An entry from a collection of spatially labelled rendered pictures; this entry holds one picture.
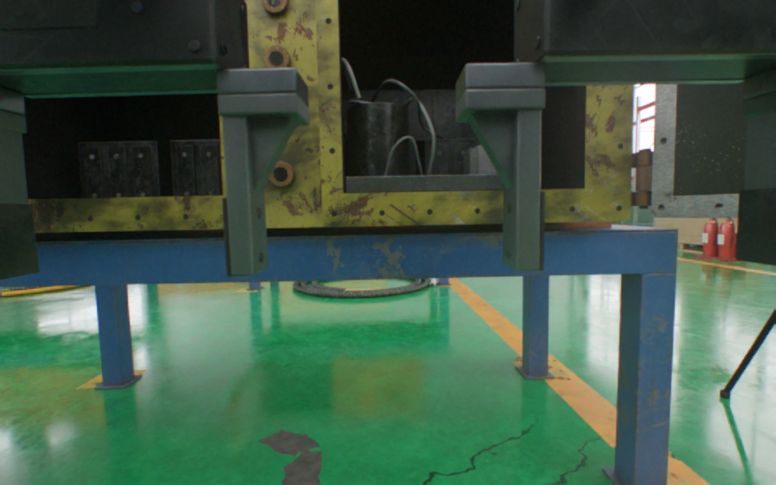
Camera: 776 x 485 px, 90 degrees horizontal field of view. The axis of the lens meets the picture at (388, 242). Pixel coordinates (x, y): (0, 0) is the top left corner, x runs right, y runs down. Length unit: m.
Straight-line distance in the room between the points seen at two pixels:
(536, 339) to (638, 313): 0.73
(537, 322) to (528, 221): 1.52
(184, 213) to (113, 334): 1.08
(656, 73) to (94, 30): 0.28
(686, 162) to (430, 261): 0.52
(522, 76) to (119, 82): 0.21
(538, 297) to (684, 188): 0.90
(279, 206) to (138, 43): 0.66
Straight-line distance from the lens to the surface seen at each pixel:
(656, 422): 1.18
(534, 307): 1.71
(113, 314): 1.92
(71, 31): 0.25
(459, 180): 0.86
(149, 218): 0.97
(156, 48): 0.23
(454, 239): 0.88
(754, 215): 0.29
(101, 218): 1.02
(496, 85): 0.21
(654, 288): 1.07
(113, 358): 1.98
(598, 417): 1.56
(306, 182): 0.85
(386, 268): 0.87
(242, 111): 0.21
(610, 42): 0.23
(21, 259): 0.30
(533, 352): 1.76
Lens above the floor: 0.69
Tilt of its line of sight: 5 degrees down
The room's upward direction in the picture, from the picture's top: 1 degrees counter-clockwise
